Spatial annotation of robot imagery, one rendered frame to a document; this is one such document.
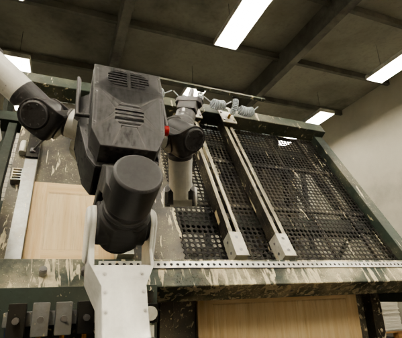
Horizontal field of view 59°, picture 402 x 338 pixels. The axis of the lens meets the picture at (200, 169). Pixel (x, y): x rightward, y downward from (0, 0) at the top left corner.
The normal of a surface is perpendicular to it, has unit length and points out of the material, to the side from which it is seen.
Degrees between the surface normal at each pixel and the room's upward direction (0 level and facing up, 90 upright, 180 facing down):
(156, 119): 82
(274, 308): 90
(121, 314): 65
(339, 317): 90
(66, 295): 90
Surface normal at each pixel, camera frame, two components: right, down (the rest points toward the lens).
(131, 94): 0.37, -0.44
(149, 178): 0.34, -0.66
